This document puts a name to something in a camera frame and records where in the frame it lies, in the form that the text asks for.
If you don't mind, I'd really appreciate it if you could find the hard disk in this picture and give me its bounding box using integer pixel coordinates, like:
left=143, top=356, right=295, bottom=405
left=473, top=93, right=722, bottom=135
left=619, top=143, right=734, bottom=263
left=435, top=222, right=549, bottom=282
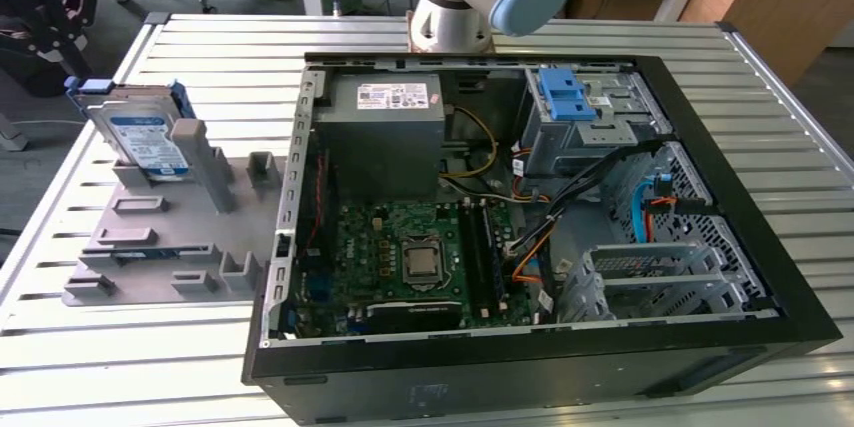
left=64, top=75, right=199, bottom=183

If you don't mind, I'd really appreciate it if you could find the silver disk bay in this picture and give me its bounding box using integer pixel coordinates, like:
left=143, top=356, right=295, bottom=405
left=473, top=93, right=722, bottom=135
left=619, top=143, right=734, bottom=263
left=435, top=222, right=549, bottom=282
left=571, top=240, right=759, bottom=322

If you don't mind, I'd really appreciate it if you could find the black mesh bin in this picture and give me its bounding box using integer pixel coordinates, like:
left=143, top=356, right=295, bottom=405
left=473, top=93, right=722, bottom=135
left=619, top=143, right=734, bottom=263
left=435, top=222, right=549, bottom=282
left=0, top=11, right=92, bottom=98

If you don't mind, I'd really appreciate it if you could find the grey stand foot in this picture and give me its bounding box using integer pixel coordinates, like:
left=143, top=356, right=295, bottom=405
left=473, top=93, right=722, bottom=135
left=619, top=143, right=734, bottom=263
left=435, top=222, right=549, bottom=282
left=0, top=111, right=30, bottom=152

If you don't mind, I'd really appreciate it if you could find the grey parts rack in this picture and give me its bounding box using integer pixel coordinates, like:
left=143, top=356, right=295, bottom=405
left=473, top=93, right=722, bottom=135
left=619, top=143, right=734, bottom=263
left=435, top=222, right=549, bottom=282
left=60, top=118, right=290, bottom=307

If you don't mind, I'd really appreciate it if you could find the RAM stick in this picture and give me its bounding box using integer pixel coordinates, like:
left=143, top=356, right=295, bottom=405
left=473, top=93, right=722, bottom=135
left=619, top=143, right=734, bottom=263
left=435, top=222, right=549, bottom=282
left=111, top=246, right=183, bottom=262

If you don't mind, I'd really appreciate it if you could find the grey power supply unit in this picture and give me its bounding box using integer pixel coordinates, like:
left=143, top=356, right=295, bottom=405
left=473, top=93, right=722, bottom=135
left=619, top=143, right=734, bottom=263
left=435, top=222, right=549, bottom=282
left=312, top=71, right=447, bottom=204

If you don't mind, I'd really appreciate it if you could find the black case fan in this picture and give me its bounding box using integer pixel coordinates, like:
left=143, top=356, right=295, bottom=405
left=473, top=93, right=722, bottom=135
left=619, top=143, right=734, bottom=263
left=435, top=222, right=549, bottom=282
left=295, top=144, right=342, bottom=271

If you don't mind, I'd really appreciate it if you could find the green motherboard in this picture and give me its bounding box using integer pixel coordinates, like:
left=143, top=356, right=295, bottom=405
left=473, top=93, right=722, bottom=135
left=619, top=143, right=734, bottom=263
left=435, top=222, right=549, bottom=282
left=292, top=199, right=535, bottom=338

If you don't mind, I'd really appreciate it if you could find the metal CPU socket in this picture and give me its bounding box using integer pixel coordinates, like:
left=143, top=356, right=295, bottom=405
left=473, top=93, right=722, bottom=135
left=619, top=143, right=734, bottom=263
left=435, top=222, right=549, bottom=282
left=397, top=232, right=453, bottom=293

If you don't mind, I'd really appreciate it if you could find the silver CPU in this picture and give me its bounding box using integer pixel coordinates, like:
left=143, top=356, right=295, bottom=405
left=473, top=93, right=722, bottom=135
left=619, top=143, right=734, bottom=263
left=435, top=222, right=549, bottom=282
left=406, top=246, right=443, bottom=277

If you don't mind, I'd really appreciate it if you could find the black RAM slot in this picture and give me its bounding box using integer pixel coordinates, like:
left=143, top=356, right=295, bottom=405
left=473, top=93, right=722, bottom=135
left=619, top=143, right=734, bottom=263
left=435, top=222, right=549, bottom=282
left=462, top=199, right=489, bottom=317
left=481, top=204, right=513, bottom=312

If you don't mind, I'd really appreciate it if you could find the black graphics card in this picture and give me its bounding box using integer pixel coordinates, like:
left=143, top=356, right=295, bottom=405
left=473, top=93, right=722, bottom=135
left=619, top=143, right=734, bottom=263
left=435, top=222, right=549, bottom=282
left=363, top=299, right=466, bottom=334

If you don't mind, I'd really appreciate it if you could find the silver drive cage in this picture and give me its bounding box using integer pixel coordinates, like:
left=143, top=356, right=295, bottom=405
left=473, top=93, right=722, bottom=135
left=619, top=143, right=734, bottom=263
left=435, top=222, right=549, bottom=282
left=518, top=66, right=674, bottom=179

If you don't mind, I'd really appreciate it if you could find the black PC case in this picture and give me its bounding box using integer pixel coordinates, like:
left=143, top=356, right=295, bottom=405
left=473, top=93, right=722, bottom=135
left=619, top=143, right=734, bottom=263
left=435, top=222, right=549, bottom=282
left=240, top=50, right=844, bottom=426

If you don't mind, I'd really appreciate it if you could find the yellow wire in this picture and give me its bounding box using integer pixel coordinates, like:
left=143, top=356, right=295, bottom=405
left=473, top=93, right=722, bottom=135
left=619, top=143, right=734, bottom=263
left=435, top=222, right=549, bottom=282
left=439, top=105, right=501, bottom=180

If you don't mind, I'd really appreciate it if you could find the blue plastic drive bracket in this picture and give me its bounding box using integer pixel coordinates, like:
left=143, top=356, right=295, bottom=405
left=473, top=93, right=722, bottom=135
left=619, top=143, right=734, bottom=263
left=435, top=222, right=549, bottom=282
left=537, top=68, right=601, bottom=123

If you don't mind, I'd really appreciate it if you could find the black wire bundle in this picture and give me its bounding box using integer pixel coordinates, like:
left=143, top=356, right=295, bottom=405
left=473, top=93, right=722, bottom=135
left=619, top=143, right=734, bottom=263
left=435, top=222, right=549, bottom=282
left=507, top=139, right=669, bottom=261

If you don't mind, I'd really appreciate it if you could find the orange power wire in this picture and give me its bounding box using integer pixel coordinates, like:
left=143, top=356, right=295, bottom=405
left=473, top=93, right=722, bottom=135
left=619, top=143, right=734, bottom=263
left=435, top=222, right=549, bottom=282
left=510, top=250, right=543, bottom=284

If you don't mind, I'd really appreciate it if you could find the blue SATA wire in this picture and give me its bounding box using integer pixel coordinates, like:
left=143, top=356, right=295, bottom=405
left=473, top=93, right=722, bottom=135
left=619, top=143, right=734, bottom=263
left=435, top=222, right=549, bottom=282
left=629, top=172, right=675, bottom=247

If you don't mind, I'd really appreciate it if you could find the black power connector wire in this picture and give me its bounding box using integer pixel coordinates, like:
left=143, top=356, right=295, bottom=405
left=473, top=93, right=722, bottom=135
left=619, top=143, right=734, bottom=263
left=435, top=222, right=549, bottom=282
left=641, top=195, right=719, bottom=217

